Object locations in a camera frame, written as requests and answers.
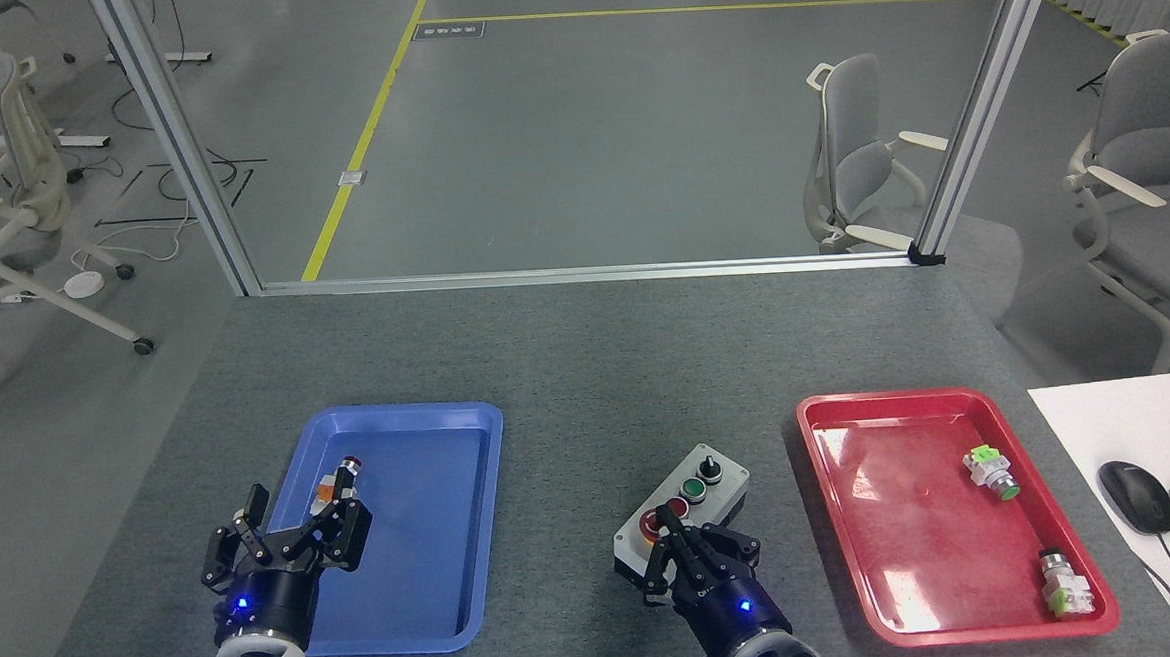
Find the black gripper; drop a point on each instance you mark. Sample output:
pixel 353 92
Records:
pixel 730 611
pixel 274 600

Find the grey control box with buttons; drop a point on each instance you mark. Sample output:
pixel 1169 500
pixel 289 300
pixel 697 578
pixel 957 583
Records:
pixel 699 488

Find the red push button orange block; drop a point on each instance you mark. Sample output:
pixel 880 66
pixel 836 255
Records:
pixel 338 482

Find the silver push button green block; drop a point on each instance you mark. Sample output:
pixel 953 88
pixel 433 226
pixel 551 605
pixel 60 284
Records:
pixel 1064 584

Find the blue plastic tray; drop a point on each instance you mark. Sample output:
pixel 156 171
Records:
pixel 428 577

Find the red plastic tray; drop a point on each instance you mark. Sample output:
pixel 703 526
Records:
pixel 947 550

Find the white round floor device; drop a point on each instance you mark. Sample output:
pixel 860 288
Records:
pixel 84 284

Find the silver floor socket plate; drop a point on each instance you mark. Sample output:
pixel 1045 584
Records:
pixel 353 177

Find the grey office chair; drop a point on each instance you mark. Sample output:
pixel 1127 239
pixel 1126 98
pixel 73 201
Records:
pixel 851 154
pixel 1151 139

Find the white mesh office chair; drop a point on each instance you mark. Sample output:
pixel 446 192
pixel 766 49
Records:
pixel 32 197

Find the black computer mouse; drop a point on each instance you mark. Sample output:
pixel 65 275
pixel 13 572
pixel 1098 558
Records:
pixel 1137 496

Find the white desk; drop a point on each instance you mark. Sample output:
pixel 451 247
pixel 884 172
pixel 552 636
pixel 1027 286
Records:
pixel 1131 420

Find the dark floor label plate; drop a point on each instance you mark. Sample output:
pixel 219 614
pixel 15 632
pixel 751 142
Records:
pixel 448 30

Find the green push button switch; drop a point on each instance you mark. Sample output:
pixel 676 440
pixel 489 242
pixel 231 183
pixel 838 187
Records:
pixel 988 471

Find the silver aluminium rail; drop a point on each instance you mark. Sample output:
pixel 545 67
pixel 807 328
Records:
pixel 582 273

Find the silver aluminium post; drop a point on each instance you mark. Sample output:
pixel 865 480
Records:
pixel 984 107
pixel 180 149

